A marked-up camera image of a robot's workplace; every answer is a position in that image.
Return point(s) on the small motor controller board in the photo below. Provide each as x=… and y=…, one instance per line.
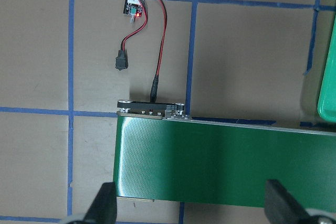
x=133, y=9

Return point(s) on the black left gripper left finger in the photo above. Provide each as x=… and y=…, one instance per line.
x=104, y=206

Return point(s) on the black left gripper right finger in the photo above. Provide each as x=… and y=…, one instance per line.
x=281, y=206

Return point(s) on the green plastic tray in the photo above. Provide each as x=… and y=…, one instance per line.
x=326, y=99

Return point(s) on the green conveyor belt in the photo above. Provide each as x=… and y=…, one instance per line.
x=163, y=154

